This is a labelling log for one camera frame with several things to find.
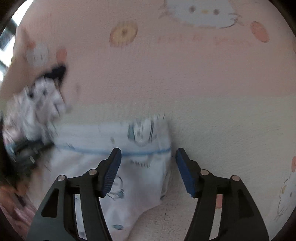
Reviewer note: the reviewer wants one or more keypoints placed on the white garment with navy trim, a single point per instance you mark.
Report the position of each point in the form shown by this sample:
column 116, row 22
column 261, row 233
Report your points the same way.
column 44, row 102

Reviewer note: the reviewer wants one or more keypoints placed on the white blue-piped pajama top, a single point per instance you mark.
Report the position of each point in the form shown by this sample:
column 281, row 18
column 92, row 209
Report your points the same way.
column 138, row 176

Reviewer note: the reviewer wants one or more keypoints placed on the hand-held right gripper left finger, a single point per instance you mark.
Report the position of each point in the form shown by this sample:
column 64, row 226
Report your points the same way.
column 113, row 172

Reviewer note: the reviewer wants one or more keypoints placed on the pink cat print sofa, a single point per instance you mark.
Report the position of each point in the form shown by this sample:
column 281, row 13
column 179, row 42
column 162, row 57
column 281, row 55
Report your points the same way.
column 185, row 81

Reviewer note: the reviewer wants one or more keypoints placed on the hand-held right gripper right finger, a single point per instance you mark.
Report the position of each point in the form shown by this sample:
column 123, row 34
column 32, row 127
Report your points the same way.
column 185, row 173

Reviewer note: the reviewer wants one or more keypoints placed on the dark navy garment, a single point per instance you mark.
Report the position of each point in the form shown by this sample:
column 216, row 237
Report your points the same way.
column 56, row 71

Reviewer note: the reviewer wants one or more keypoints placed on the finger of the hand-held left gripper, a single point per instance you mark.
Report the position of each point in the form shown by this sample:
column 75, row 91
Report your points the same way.
column 32, row 148

